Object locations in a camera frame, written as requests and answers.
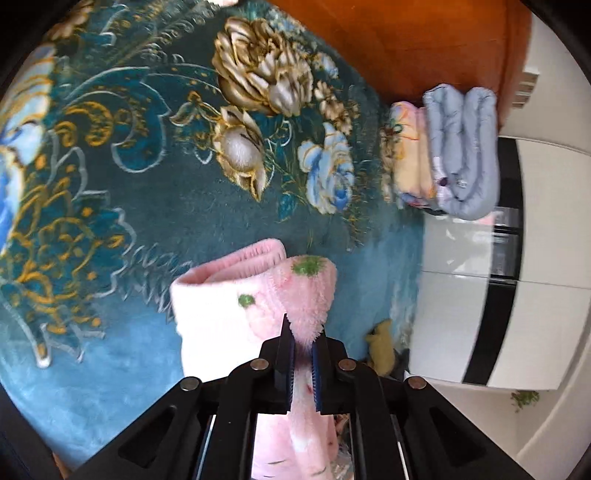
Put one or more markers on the folded lavender quilt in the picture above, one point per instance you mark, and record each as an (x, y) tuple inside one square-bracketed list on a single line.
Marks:
[(464, 147)]

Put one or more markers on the wooden headboard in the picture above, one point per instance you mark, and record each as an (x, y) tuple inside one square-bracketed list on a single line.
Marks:
[(401, 41)]

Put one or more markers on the pink fluffy towel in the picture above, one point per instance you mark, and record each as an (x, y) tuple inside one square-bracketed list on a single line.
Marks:
[(221, 314)]

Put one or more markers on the teal floral blanket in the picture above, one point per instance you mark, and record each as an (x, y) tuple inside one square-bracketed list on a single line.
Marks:
[(161, 184)]

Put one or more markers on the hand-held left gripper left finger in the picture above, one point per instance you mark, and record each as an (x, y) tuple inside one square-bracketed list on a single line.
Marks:
[(290, 364)]

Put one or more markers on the green plant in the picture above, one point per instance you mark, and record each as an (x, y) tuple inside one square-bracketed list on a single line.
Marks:
[(524, 398)]

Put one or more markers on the white wardrobe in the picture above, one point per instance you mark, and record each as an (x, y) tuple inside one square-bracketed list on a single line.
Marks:
[(489, 286)]

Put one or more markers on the folded yellow floral quilt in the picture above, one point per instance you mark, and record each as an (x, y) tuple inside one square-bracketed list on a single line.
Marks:
[(408, 147)]

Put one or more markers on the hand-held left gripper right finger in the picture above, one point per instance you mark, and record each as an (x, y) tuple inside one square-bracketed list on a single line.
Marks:
[(316, 369)]

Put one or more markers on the yellow plush toy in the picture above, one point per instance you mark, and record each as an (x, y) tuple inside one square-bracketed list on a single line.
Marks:
[(382, 347)]

